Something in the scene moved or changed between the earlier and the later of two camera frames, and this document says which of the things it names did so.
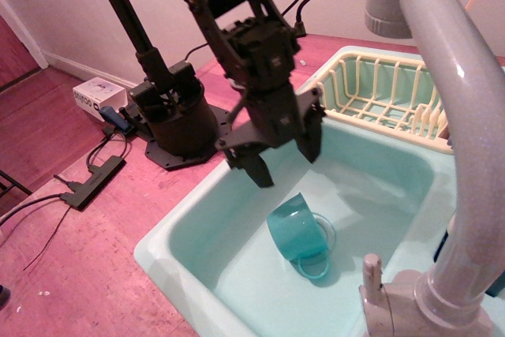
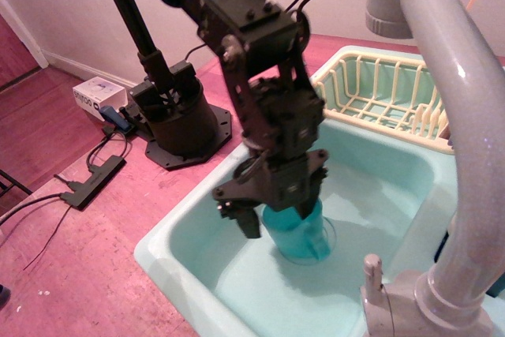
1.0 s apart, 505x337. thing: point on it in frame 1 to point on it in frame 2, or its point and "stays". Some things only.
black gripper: x=271 y=113 to x=280 y=181
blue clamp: x=110 y=114 stays
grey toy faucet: x=452 y=297 stays
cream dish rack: x=396 y=97 stays
